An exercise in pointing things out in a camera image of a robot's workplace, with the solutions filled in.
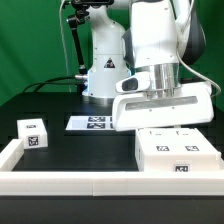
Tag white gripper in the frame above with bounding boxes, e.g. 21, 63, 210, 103
112, 82, 214, 131

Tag white cabinet body box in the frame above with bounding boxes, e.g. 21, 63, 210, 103
135, 128, 222, 172

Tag small white cube part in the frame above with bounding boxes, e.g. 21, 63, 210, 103
17, 118, 48, 149

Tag white cabinet door panel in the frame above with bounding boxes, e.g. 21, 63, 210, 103
171, 128, 218, 155

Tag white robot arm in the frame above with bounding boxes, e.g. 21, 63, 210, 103
84, 0, 214, 131

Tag white fiducial marker sheet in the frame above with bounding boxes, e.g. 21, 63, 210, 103
66, 116, 113, 131

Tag black cable bundle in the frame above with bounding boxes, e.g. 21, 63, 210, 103
22, 75, 88, 94

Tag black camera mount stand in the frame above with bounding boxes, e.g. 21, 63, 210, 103
67, 0, 114, 94

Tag white hanging cable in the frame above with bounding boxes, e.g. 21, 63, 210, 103
58, 0, 73, 94

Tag white U-shaped border frame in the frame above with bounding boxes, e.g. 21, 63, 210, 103
0, 139, 224, 196

